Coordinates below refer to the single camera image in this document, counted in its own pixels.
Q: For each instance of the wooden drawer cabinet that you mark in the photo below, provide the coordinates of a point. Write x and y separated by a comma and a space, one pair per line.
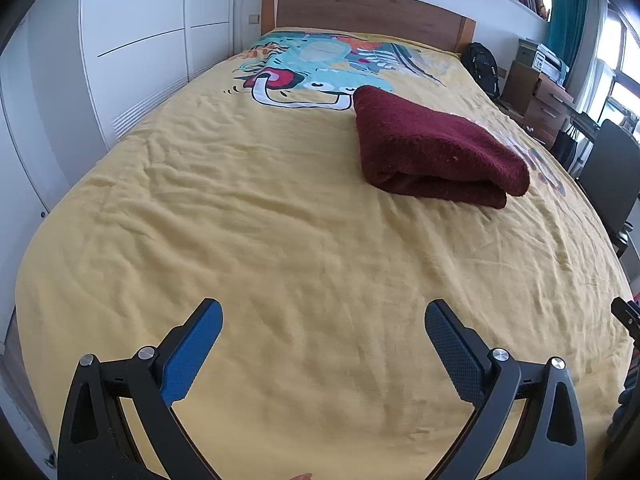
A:
545, 102

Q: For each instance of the black hanging bag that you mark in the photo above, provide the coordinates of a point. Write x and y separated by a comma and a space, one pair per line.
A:
565, 150

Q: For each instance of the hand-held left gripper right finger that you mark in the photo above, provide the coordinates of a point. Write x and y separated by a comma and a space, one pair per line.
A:
452, 355

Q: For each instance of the black backpack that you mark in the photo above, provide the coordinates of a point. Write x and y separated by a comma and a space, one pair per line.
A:
482, 70

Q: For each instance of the grey office chair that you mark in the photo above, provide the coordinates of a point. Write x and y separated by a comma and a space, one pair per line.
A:
607, 170

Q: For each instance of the teal curtain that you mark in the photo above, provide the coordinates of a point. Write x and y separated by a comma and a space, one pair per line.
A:
565, 25

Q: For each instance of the wooden bed headboard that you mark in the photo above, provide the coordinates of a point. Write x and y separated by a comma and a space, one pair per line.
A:
370, 10

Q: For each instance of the yellow printed blanket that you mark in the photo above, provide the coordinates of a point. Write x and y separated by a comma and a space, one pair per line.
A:
300, 235

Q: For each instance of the white wall switch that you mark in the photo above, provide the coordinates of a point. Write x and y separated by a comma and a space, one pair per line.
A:
254, 19

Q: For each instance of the white printer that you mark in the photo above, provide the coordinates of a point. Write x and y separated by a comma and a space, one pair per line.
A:
547, 62

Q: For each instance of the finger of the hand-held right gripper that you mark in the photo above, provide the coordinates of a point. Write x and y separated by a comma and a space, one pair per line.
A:
627, 315

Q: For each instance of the white wardrobe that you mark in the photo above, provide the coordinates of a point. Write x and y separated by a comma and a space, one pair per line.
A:
125, 60

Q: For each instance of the maroon towel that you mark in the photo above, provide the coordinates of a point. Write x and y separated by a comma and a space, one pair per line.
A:
430, 150

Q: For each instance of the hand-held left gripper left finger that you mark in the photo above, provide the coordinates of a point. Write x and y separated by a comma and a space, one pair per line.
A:
192, 355

